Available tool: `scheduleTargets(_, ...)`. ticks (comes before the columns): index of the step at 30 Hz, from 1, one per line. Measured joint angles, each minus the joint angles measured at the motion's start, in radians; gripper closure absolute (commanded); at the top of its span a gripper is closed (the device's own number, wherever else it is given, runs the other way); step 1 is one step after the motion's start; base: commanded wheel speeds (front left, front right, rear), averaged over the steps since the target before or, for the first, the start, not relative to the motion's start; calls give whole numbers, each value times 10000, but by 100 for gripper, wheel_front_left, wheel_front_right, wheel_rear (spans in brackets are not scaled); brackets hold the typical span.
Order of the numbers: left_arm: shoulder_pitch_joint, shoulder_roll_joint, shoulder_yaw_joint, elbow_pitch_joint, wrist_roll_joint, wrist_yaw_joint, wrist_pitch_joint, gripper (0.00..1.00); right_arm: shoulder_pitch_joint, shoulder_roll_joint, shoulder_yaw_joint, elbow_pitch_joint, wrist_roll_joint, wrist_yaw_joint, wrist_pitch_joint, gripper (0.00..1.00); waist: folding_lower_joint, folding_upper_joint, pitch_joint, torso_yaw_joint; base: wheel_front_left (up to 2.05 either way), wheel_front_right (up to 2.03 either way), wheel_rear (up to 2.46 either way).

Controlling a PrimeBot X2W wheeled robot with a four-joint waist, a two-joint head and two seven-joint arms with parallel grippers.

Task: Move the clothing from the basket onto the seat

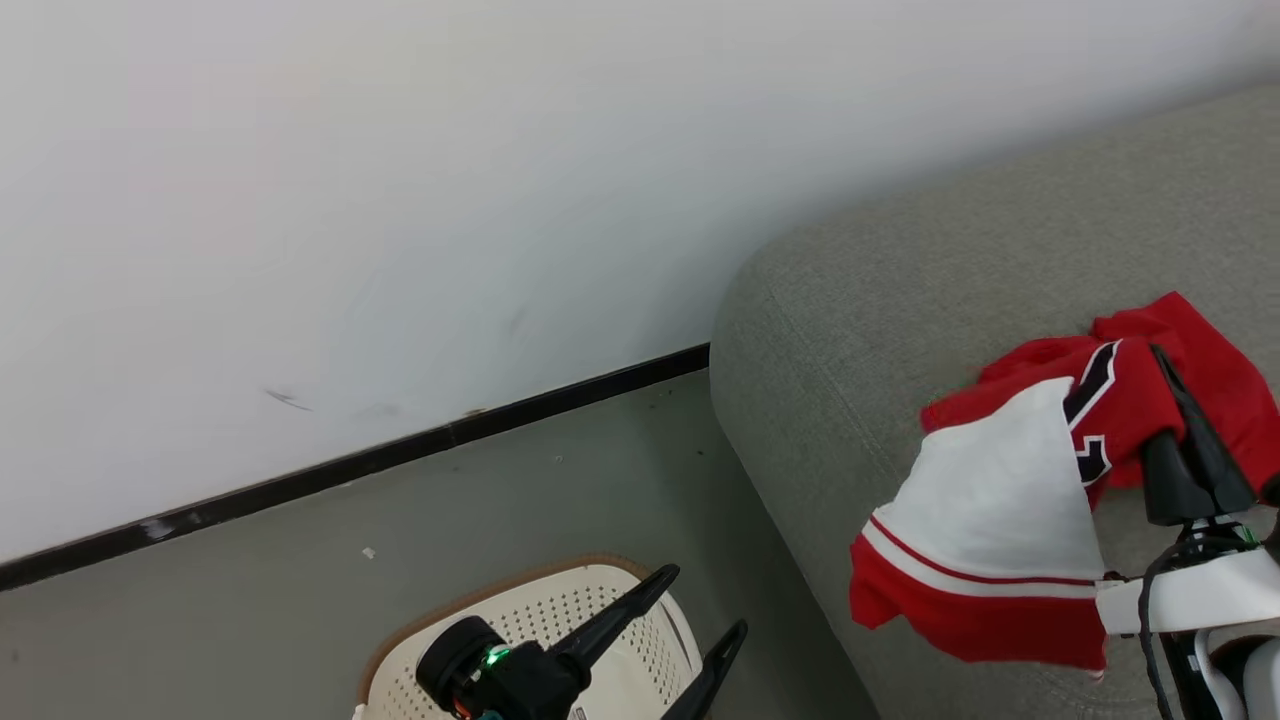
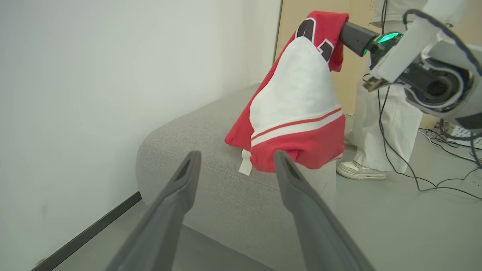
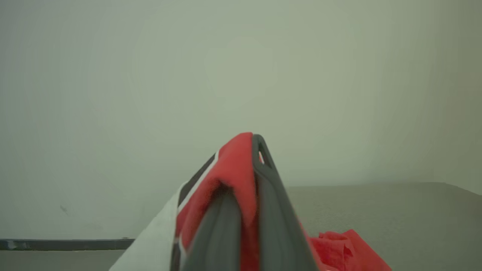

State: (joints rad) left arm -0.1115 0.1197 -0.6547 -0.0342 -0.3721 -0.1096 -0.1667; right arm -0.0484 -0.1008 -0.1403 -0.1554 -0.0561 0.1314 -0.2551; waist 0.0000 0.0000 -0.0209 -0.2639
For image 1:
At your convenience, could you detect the grey fabric sofa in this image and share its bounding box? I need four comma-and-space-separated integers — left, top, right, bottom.
709, 84, 1280, 720

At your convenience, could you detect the beige perforated plastic laundry basket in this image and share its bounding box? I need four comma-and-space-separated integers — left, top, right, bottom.
352, 554, 705, 720

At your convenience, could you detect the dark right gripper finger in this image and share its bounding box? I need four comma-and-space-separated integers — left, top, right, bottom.
1149, 344, 1259, 518
1140, 428, 1218, 528

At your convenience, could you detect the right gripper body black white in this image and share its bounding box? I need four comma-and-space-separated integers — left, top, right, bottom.
1094, 498, 1280, 637

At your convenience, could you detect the black wall baseboard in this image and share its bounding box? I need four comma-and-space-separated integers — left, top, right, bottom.
0, 343, 712, 593

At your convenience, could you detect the red and white jersey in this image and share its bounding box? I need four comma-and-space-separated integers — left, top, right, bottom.
849, 291, 1280, 672

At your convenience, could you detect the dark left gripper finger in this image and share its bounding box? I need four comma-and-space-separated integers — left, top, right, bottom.
660, 619, 750, 720
548, 564, 682, 673

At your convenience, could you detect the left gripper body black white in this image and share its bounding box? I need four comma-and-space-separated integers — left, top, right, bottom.
414, 615, 593, 720

